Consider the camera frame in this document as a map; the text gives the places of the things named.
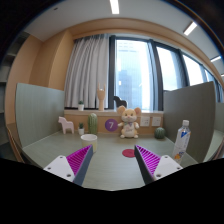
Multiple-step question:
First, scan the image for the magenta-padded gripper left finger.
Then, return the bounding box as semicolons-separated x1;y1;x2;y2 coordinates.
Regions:
43;144;94;187

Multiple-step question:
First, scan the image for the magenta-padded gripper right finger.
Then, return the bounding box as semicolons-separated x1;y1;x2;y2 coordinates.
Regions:
134;144;184;186

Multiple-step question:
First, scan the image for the clear plastic drink bottle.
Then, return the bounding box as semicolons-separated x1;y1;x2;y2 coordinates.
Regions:
172;119;192;164

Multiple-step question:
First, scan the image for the round green cactus ornament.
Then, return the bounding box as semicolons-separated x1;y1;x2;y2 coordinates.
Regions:
153;126;167;140

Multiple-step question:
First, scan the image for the pale yellow cup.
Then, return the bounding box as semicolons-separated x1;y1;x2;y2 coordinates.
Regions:
80;133;99;154

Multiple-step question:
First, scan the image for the flat round red coaster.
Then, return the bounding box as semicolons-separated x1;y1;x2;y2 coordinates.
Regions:
121;148;137;159

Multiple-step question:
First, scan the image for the pink horse figurine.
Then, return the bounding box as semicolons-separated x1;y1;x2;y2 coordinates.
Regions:
57;116;75;135

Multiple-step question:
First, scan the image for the tall green cactus ornament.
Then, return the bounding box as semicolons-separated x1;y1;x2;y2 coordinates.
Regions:
87;112;99;136

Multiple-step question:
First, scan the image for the beige mouse plush toy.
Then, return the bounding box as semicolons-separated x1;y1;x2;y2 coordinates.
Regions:
116;105;142;140

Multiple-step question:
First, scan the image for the grey-green desk partition panel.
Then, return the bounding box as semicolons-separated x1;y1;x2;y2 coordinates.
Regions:
14;82;66;148
162;81;218;164

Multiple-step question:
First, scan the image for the round purple number sign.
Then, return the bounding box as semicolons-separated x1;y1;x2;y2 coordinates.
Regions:
104;118;119;132

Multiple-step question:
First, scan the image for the black horse figurine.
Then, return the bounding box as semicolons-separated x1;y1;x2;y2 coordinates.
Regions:
113;95;128;109

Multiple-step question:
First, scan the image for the wooden hand sculpture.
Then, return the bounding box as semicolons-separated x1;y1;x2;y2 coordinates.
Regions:
96;83;107;112

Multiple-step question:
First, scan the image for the light grey curtain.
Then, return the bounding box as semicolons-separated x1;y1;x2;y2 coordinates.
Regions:
64;34;111;109

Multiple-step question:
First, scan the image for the large dark-framed window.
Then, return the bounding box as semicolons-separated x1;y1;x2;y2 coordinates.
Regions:
108;34;224;112

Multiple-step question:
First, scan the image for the group of ceiling lights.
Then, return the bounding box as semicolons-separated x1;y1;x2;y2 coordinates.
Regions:
109;0;224;64

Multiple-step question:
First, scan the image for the white wall socket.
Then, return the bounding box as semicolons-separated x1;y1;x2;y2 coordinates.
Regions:
139;116;151;128
151;116;162;127

